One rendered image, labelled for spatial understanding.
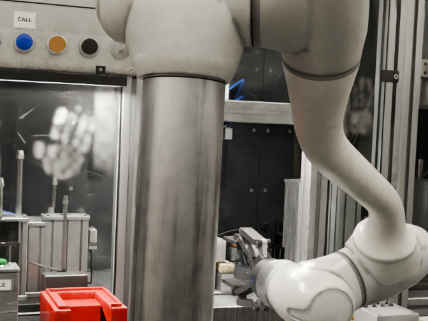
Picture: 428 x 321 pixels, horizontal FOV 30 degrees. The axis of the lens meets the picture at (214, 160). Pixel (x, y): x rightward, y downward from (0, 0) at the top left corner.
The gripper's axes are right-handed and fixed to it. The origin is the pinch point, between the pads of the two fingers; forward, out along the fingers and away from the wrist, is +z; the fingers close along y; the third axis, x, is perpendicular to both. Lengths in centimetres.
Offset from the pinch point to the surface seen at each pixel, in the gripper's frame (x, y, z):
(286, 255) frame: -23.9, -3.8, 24.6
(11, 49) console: 45, 40, 2
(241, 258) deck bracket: -21, -8, 45
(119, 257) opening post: 23.1, 0.8, 2.7
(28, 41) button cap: 42, 41, 1
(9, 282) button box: 45.5, -0.4, -10.9
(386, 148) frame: -36.3, 23.6, 2.8
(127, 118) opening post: 22.5, 28.1, 2.7
